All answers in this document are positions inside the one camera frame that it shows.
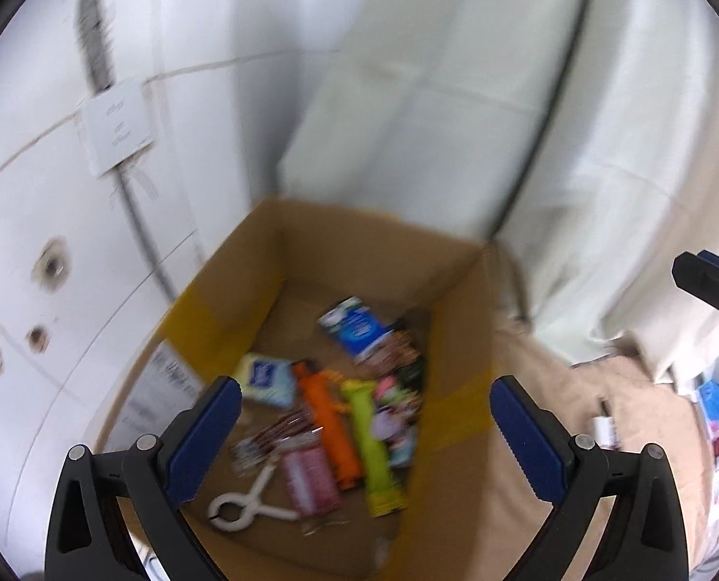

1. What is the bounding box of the brown cardboard box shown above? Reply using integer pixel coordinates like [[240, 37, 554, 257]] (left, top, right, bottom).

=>
[[91, 194, 497, 581]]

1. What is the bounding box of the pale green curtain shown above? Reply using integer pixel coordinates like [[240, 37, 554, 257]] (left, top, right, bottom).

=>
[[278, 0, 719, 388]]

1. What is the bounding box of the dark red snack packet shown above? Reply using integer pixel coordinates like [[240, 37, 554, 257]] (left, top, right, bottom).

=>
[[281, 444, 341, 520]]

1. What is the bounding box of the brown sausage stick packet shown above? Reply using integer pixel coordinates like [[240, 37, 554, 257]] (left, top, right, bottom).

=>
[[230, 409, 316, 475]]

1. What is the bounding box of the colourful snack packet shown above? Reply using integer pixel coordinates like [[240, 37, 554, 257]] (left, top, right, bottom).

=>
[[366, 319, 425, 470]]

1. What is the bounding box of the blue packet at edge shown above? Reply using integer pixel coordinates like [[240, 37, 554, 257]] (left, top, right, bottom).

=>
[[695, 381, 719, 441]]

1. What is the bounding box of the blue white tissue pack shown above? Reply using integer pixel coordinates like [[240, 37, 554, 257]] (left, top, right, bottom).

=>
[[317, 296, 391, 362]]

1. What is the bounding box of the white wall socket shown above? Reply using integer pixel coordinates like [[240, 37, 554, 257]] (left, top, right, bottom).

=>
[[79, 80, 153, 179]]

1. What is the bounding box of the white shipping label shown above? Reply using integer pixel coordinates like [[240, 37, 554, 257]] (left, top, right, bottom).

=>
[[105, 341, 206, 451]]

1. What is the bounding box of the yellow blue tissue pack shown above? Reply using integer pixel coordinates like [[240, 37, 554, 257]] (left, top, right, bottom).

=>
[[232, 353, 297, 409]]

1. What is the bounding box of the green yellow snack stick packet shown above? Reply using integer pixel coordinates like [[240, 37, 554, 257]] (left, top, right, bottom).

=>
[[340, 378, 407, 518]]

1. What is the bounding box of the white plastic clip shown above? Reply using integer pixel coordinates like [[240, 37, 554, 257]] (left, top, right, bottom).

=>
[[207, 463, 299, 533]]

